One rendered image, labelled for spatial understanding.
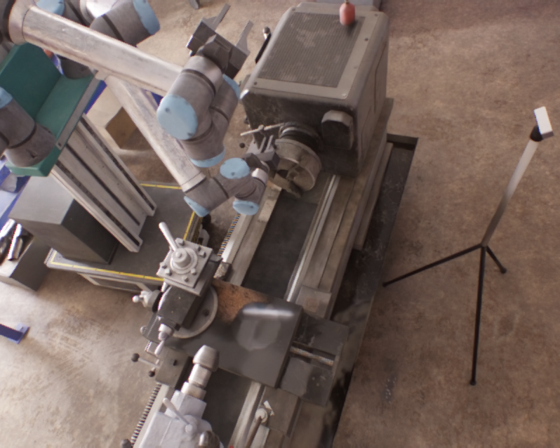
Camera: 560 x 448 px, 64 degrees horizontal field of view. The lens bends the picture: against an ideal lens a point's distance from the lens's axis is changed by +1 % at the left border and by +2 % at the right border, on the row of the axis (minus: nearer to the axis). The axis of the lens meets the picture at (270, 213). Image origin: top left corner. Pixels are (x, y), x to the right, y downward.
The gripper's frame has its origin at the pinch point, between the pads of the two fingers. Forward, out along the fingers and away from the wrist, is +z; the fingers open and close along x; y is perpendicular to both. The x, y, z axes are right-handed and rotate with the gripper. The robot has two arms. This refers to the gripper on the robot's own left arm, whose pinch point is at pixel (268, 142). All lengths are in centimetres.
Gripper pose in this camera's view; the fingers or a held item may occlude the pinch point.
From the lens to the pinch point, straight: 176.0
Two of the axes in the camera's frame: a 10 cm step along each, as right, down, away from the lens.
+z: 2.5, -8.0, 5.4
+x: 8.5, -0.9, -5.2
